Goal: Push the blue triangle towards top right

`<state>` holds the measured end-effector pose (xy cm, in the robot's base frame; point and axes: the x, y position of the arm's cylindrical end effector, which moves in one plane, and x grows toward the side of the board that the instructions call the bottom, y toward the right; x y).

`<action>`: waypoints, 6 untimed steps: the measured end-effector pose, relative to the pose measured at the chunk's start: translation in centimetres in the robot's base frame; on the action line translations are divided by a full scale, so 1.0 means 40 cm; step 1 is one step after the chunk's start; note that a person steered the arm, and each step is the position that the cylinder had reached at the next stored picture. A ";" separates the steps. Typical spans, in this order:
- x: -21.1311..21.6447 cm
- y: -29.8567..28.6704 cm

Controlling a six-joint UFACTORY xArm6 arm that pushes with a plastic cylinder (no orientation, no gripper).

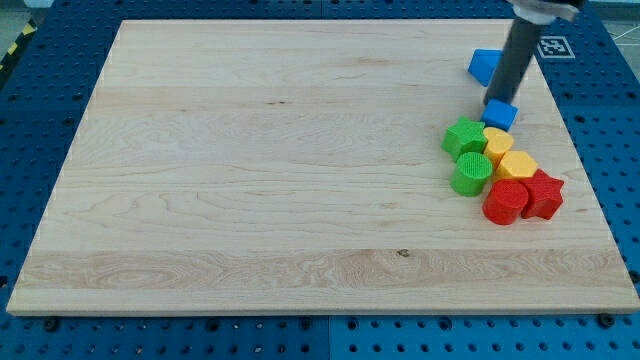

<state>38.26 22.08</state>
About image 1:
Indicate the blue triangle block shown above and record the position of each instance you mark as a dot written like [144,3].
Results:
[483,64]

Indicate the wooden board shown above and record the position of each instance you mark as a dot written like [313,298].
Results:
[244,167]

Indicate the green cylinder block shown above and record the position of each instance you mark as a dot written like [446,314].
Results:
[471,174]

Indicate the green star block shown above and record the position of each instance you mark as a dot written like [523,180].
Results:
[464,136]

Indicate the yellow rounded block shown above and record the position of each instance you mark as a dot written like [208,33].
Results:
[498,143]

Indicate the red cylinder block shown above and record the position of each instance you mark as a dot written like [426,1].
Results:
[505,201]

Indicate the blue cube block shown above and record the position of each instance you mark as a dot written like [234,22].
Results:
[499,115]

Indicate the yellow hexagon block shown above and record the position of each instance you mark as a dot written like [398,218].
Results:
[515,165]

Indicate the red star block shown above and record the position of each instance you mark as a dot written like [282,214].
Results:
[544,195]

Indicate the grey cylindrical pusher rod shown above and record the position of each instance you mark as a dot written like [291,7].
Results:
[516,56]

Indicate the white fiducial marker tag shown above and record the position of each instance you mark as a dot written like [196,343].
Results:
[554,47]

